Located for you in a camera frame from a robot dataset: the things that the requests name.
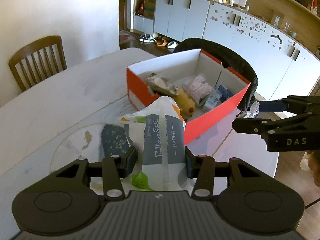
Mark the patterned tissue paper pack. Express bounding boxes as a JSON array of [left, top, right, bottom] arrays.
[[116, 96, 195, 193]]

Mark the pink white snack packet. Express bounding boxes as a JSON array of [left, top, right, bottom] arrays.
[[183, 74, 213, 105]]

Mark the beige silver snack bag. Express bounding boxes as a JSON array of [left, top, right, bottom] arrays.
[[145, 73, 176, 97]]

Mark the small orange blue tissue packet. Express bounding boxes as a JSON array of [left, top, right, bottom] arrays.
[[217, 83, 234, 102]]

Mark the person right hand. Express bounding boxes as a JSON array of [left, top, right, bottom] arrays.
[[300, 150, 319, 187]]

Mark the light blue small carton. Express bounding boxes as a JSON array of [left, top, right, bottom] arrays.
[[202, 90, 222, 113]]

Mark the red white cardboard box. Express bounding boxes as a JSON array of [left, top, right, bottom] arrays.
[[126, 49, 250, 144]]

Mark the yellow plush toy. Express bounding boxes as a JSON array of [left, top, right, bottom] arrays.
[[174, 88, 196, 116]]

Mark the black padded jacket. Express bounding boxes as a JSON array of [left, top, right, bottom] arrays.
[[173, 38, 258, 111]]

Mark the pair of sneakers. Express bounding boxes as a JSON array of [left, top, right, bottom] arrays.
[[139, 34, 157, 43]]

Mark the brown wooden chair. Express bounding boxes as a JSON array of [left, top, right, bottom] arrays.
[[8, 35, 67, 92]]

